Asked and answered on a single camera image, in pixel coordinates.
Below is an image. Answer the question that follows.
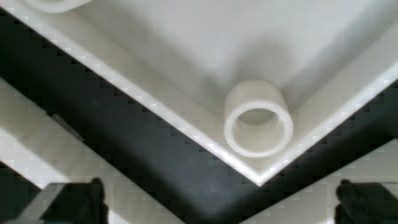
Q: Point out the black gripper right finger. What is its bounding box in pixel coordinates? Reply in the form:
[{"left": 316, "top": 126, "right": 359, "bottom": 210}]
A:
[{"left": 334, "top": 179, "right": 398, "bottom": 224}]

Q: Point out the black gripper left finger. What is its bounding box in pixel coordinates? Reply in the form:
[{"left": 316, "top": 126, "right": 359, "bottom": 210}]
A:
[{"left": 11, "top": 177, "right": 112, "bottom": 224}]

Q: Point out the white square tabletop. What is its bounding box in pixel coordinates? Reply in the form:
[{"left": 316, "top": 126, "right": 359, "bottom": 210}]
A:
[{"left": 0, "top": 0, "right": 398, "bottom": 183}]

